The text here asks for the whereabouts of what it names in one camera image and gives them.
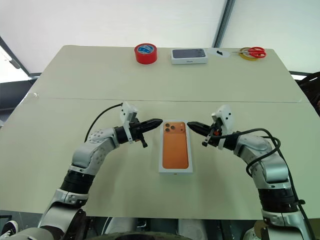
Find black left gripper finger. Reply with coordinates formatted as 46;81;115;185
139;118;164;129
139;121;164;134

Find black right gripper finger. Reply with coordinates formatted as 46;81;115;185
187;124;210;137
186;121;210;132

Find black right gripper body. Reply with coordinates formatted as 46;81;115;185
201;118;223;148

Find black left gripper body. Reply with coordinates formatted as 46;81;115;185
129;118;149;149

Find closed white phone box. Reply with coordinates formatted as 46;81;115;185
170;47;210;65

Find red tape roll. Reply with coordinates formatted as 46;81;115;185
134;42;158;66

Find yellow tape roll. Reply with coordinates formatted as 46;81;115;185
239;46;261;62

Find white rounded shell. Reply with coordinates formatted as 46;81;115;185
178;218;209;240
106;216;139;236

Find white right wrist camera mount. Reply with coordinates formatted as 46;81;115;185
210;104;235;151

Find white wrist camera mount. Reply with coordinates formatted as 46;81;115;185
210;104;235;151
119;100;140;145

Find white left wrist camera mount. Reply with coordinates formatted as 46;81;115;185
119;100;140;145

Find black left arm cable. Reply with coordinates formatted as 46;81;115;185
84;103;124;144

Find red handled scissors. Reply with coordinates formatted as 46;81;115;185
232;46;268;59

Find grey window frame post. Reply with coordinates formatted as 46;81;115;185
211;0;237;49

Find black bundle of cables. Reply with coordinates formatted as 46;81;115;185
289;70;320;121

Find grey slanted frame bar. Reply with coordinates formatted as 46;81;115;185
0;34;32;78

